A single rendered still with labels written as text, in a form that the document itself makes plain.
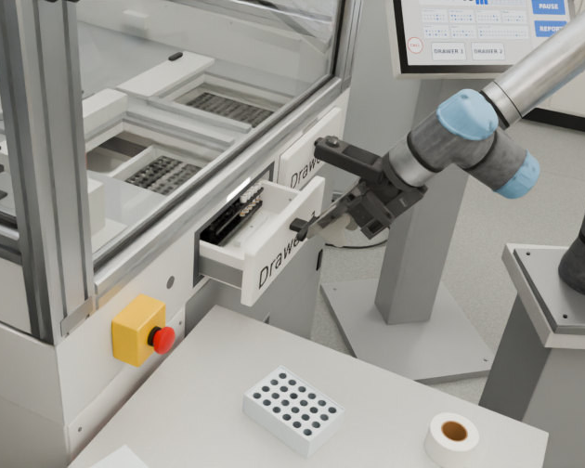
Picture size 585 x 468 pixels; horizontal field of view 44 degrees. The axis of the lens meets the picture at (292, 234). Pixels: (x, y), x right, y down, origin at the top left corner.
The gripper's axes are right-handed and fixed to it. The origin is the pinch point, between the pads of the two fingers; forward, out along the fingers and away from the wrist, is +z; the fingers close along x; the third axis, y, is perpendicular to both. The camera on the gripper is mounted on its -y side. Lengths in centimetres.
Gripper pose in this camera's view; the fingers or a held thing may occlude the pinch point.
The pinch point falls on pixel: (313, 225)
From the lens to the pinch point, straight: 121.5
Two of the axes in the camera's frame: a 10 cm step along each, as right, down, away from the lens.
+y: 6.8, 7.3, 0.8
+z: -6.0, 5.0, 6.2
